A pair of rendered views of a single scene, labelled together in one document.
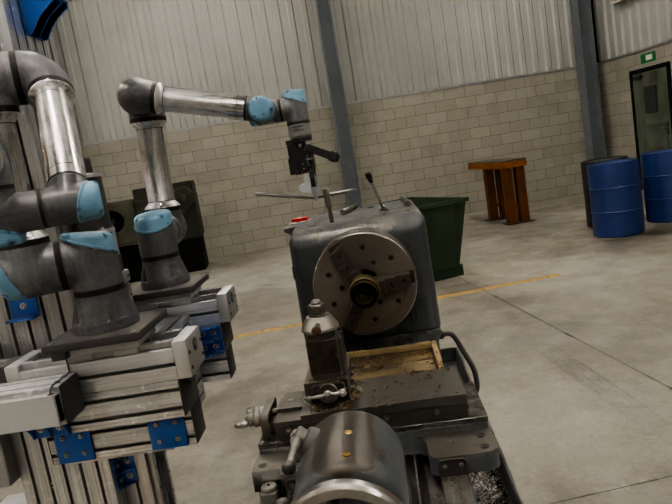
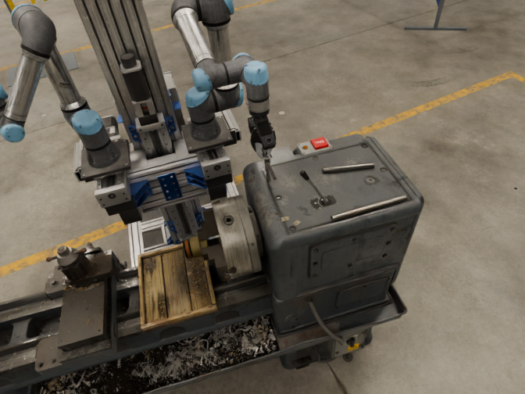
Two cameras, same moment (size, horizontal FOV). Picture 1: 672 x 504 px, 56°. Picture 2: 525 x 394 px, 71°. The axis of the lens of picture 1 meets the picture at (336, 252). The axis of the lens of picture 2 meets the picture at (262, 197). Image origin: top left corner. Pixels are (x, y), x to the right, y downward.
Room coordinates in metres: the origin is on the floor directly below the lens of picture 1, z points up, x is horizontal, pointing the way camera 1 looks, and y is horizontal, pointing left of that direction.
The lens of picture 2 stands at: (1.78, -0.98, 2.24)
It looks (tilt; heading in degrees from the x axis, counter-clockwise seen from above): 46 degrees down; 74
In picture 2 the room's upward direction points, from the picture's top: 6 degrees counter-clockwise
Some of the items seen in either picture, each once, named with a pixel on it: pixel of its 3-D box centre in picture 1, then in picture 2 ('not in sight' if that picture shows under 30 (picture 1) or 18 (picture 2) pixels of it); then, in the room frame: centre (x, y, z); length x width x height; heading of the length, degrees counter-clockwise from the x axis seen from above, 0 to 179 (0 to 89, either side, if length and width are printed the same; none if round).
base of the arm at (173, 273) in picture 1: (163, 269); (204, 123); (1.96, 0.54, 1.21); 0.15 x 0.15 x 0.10
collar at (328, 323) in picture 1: (319, 322); (66, 255); (1.28, 0.06, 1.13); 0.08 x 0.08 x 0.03
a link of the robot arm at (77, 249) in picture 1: (89, 258); (90, 127); (1.47, 0.57, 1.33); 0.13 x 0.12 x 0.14; 109
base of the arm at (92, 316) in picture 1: (103, 306); (100, 148); (1.47, 0.56, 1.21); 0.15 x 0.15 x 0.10
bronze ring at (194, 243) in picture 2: (364, 291); (196, 246); (1.75, -0.06, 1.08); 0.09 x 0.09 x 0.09; 85
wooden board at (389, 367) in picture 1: (375, 372); (175, 281); (1.62, -0.05, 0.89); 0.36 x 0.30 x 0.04; 85
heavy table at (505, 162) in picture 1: (498, 189); not in sight; (10.55, -2.86, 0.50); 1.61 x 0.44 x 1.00; 6
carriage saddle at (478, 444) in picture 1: (373, 435); (78, 306); (1.23, -0.01, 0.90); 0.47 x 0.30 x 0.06; 85
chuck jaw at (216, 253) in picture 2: (395, 281); (219, 259); (1.82, -0.16, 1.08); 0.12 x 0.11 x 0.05; 85
